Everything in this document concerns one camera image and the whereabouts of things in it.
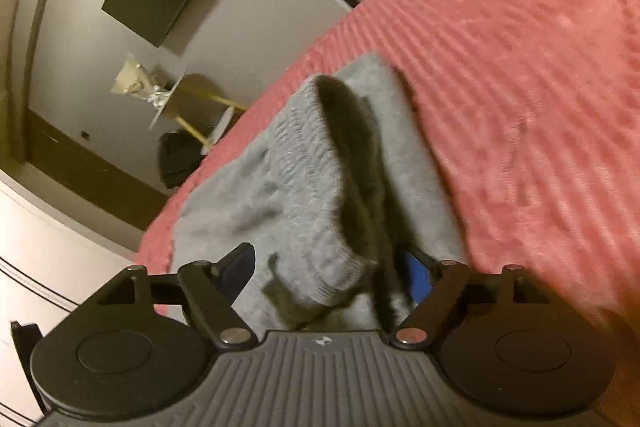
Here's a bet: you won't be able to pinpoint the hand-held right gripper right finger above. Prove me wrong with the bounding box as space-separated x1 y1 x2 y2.
392 249 552 349

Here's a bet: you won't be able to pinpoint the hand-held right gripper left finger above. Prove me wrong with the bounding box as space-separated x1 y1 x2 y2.
99 242 257 351

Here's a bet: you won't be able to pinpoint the grey pants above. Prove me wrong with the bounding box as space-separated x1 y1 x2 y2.
170 53 472 334

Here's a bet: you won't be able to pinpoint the black bag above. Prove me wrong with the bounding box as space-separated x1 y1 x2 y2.
157 132 204 190

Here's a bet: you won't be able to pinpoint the round yellow-legged side table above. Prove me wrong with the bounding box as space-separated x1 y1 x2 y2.
150 74 249 156

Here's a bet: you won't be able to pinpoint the white wardrobe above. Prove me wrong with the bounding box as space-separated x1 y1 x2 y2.
0 164 138 427

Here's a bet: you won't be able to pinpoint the wrapped flower bouquet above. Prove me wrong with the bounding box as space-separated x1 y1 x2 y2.
111 52 174 110

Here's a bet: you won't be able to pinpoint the red ribbed blanket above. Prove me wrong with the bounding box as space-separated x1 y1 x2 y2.
135 0 640 343

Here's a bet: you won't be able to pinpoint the dark wooden door frame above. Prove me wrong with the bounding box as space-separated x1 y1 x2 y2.
26 107 172 254

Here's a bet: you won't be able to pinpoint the black wardrobe handle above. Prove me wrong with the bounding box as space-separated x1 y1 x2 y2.
10 321 46 410

